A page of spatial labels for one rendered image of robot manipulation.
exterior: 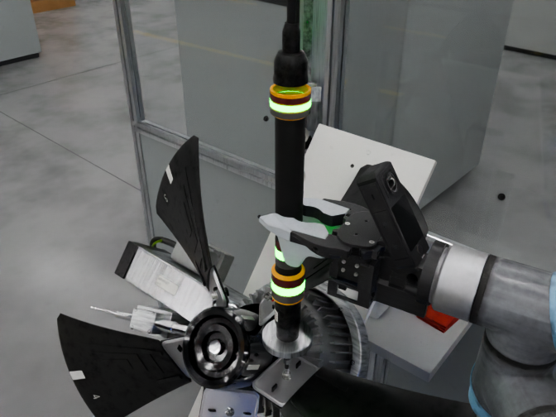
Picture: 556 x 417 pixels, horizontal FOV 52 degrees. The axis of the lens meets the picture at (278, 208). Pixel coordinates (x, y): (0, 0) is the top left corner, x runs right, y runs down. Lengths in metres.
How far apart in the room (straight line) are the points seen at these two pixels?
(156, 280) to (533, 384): 0.74
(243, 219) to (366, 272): 1.30
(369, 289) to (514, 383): 0.17
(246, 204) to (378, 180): 1.29
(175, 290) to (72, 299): 1.85
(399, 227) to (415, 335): 0.83
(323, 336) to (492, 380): 0.37
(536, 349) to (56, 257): 2.85
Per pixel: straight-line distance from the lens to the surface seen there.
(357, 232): 0.63
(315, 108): 1.23
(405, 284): 0.65
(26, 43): 6.57
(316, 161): 1.15
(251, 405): 0.93
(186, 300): 1.10
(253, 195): 1.81
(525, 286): 0.60
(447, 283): 0.60
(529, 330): 0.61
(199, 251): 0.94
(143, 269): 1.18
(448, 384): 1.75
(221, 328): 0.85
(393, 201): 0.61
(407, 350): 1.38
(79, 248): 3.28
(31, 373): 2.65
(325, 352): 0.96
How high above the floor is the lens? 1.83
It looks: 32 degrees down
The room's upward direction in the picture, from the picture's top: straight up
